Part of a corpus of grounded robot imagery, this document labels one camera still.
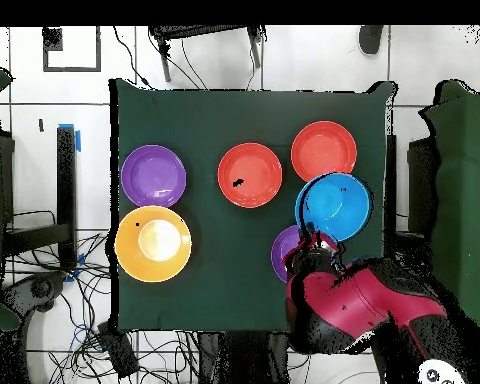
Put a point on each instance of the large yellow-orange bowl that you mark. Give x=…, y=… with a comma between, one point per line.
x=128, y=244

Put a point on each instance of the black metal chair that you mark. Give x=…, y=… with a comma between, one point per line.
x=200, y=31

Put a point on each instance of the purple plastic bowl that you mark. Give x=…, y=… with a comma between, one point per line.
x=153, y=176
x=282, y=252

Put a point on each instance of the blue plastic bowl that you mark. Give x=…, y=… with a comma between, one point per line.
x=336, y=204

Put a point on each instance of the blue tape strip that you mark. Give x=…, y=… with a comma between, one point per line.
x=78, y=142

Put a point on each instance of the black square frame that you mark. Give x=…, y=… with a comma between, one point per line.
x=52, y=40

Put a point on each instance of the dark green tablecloth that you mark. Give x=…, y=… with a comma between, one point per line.
x=224, y=116

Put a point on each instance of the person's foot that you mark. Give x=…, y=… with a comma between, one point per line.
x=371, y=40

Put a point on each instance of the black table frame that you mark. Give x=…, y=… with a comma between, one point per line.
x=66, y=180

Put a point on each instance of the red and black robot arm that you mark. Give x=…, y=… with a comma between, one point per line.
x=368, y=304

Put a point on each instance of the wide red-orange bowl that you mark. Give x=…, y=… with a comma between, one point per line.
x=256, y=168
x=324, y=150

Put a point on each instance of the black power brick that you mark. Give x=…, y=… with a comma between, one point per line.
x=118, y=352

